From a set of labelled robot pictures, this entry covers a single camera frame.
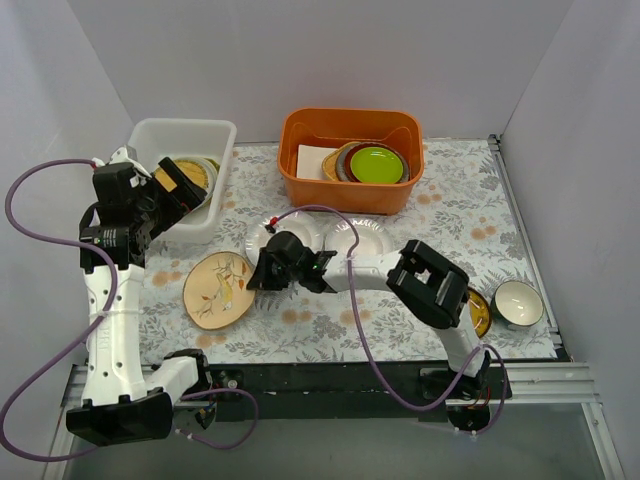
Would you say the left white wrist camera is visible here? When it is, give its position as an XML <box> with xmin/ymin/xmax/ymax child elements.
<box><xmin>104</xmin><ymin>145</ymin><xmax>143</xmax><ymax>170</ymax></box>

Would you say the large white paper plate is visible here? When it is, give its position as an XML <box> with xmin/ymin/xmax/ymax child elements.
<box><xmin>245</xmin><ymin>211</ymin><xmax>323</xmax><ymax>266</ymax></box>

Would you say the small white paper plate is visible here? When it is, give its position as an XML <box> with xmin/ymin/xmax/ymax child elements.
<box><xmin>324</xmin><ymin>217</ymin><xmax>394</xmax><ymax>255</ymax></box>

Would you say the small woven bamboo tray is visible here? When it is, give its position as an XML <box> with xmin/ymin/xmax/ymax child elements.
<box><xmin>322</xmin><ymin>147</ymin><xmax>342</xmax><ymax>182</ymax></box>

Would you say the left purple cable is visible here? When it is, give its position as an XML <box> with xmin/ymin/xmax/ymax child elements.
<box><xmin>0</xmin><ymin>158</ymin><xmax>260</xmax><ymax>461</ymax></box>

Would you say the orange plastic bin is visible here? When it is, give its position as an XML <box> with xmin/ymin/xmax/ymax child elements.
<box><xmin>277</xmin><ymin>108</ymin><xmax>425</xmax><ymax>215</ymax></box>

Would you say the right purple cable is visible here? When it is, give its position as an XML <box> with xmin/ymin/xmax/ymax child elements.
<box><xmin>267</xmin><ymin>205</ymin><xmax>509</xmax><ymax>435</ymax></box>

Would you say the white bowl teal rim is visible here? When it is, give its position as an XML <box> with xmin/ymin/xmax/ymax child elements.
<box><xmin>490</xmin><ymin>280</ymin><xmax>545</xmax><ymax>330</ymax></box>

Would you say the lime green round plate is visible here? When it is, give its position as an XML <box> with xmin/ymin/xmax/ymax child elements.
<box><xmin>350</xmin><ymin>146</ymin><xmax>404</xmax><ymax>184</ymax></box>

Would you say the round woven bamboo mat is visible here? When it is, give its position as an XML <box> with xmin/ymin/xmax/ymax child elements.
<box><xmin>153</xmin><ymin>157</ymin><xmax>217</xmax><ymax>203</ymax></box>

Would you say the purple cable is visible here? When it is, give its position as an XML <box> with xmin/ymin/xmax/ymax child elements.
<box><xmin>267</xmin><ymin>205</ymin><xmax>509</xmax><ymax>435</ymax></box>
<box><xmin>0</xmin><ymin>158</ymin><xmax>260</xmax><ymax>461</ymax></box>

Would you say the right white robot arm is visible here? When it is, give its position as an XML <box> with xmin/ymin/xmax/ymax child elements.
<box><xmin>247</xmin><ymin>231</ymin><xmax>511</xmax><ymax>400</ymax></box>

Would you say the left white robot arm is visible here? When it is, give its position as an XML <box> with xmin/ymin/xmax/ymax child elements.
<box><xmin>66</xmin><ymin>158</ymin><xmax>213</xmax><ymax>446</ymax></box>

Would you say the white plastic bin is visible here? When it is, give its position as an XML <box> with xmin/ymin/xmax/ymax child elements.
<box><xmin>128</xmin><ymin>118</ymin><xmax>237</xmax><ymax>244</ymax></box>

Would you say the black aluminium base frame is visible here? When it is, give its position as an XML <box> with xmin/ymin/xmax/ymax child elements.
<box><xmin>59</xmin><ymin>344</ymin><xmax>601</xmax><ymax>436</ymax></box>

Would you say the tan bird pattern plate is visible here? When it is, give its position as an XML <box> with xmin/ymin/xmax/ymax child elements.
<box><xmin>183</xmin><ymin>251</ymin><xmax>255</xmax><ymax>330</ymax></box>

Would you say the yellow brown ornate plate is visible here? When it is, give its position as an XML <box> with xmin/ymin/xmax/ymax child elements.
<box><xmin>468</xmin><ymin>288</ymin><xmax>492</xmax><ymax>338</ymax></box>

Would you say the white watermelon pattern plate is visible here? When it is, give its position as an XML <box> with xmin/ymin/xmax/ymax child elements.
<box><xmin>181</xmin><ymin>157</ymin><xmax>219</xmax><ymax>208</ymax></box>

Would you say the grey speckled plate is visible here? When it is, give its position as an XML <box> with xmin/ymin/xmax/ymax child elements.
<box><xmin>335</xmin><ymin>142</ymin><xmax>358</xmax><ymax>182</ymax></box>

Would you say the dark red plate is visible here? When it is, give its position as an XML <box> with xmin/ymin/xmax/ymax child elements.
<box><xmin>346</xmin><ymin>142</ymin><xmax>409</xmax><ymax>184</ymax></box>

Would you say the floral pattern table mat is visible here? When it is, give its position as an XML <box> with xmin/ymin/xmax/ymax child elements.
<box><xmin>139</xmin><ymin>140</ymin><xmax>535</xmax><ymax>364</ymax></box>

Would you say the white paper sheet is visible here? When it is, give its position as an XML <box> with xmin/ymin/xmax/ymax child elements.
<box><xmin>296</xmin><ymin>145</ymin><xmax>335</xmax><ymax>180</ymax></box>

